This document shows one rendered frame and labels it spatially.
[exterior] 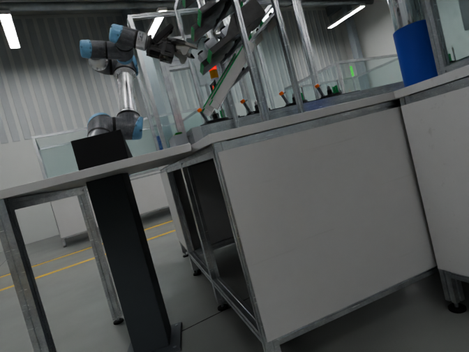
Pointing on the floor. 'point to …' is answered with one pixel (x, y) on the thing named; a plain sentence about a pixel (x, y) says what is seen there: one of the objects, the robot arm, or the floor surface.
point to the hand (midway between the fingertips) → (194, 51)
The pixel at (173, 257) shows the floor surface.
